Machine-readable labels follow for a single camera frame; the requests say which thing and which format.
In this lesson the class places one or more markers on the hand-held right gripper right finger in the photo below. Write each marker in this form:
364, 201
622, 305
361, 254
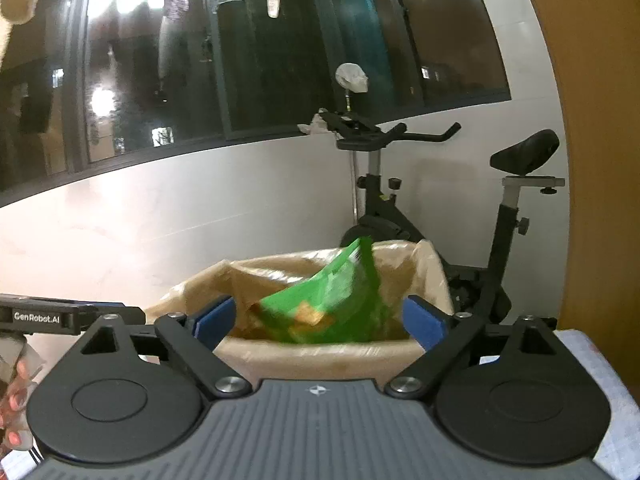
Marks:
422, 323

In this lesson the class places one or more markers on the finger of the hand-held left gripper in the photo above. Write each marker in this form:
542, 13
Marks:
131, 315

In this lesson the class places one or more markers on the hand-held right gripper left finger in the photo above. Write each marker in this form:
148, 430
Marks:
216, 317

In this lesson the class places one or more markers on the green snack packet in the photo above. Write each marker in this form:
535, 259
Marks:
345, 305

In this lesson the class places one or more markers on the plastic-lined cardboard box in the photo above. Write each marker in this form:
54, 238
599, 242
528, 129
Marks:
310, 355

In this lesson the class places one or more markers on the person's left hand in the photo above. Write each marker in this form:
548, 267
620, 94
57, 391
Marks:
17, 405

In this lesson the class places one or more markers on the black exercise bike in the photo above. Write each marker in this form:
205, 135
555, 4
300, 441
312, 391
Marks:
500, 240

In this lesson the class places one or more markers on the white checked printed blanket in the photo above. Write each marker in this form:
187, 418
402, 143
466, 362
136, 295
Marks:
612, 410

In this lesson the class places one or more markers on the crumpled white plastic bag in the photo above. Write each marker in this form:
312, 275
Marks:
315, 126

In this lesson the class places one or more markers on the brown wooden panel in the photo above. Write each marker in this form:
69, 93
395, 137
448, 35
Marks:
595, 135

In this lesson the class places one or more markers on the dark glass window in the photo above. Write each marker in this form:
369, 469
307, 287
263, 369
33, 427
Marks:
300, 50

